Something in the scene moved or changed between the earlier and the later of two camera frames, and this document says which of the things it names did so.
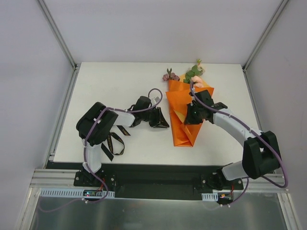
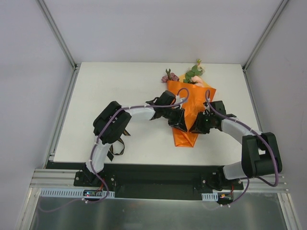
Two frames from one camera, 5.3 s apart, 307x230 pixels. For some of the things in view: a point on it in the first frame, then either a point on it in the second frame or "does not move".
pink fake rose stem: (199, 83) does not move
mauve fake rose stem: (170, 75) does not move
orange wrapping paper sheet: (179, 97) does not move
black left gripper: (155, 117) -> (179, 119)
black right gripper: (191, 115) -> (198, 124)
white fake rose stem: (197, 70) does not move
